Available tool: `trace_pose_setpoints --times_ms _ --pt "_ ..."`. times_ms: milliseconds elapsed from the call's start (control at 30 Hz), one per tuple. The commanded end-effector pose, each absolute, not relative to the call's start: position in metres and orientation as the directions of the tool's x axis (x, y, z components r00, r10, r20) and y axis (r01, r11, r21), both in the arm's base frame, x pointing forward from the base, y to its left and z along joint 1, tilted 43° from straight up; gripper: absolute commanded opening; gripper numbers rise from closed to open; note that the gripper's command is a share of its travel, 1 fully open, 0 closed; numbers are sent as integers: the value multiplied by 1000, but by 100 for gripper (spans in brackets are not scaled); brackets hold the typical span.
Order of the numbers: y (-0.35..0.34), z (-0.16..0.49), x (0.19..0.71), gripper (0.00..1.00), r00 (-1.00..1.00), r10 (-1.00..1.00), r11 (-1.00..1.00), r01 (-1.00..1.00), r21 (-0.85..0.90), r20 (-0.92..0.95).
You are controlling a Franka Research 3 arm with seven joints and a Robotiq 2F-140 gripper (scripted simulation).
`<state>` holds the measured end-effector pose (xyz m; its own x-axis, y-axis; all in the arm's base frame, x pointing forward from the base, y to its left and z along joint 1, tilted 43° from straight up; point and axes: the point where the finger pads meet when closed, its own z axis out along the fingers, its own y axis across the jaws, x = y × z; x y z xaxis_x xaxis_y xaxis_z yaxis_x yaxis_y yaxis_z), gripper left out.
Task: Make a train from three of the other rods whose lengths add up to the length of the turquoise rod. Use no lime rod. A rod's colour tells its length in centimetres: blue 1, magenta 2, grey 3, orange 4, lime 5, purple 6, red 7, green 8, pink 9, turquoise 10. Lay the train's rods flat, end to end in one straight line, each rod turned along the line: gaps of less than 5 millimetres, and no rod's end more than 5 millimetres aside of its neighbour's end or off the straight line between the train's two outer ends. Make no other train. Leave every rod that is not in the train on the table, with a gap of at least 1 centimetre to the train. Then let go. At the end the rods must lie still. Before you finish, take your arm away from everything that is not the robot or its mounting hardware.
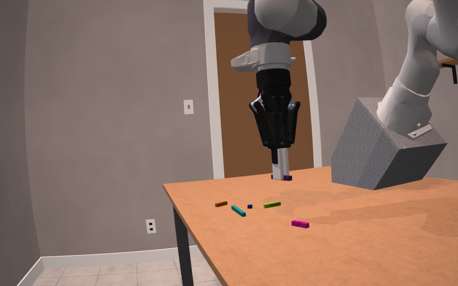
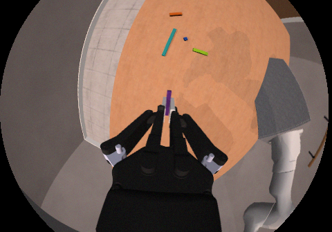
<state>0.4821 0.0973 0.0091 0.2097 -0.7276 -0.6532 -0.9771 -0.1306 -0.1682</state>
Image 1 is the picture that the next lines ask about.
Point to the lime green rod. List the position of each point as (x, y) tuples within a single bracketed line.
[(272, 204)]

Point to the turquoise rod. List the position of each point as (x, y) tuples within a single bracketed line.
[(238, 210)]

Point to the orange rod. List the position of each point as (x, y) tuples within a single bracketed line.
[(221, 204)]

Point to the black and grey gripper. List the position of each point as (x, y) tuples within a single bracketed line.
[(277, 123)]

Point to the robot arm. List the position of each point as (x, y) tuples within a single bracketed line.
[(432, 25)]

